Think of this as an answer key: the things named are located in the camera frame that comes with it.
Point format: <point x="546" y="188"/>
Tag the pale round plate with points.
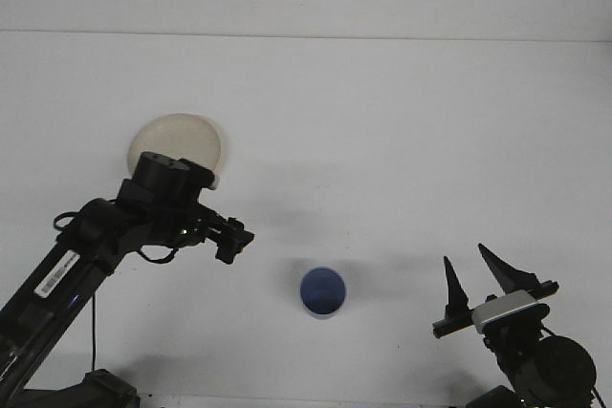
<point x="177" y="135"/>

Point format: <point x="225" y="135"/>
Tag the pale blue cup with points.
<point x="322" y="291"/>

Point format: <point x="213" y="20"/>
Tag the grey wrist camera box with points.
<point x="504" y="307"/>

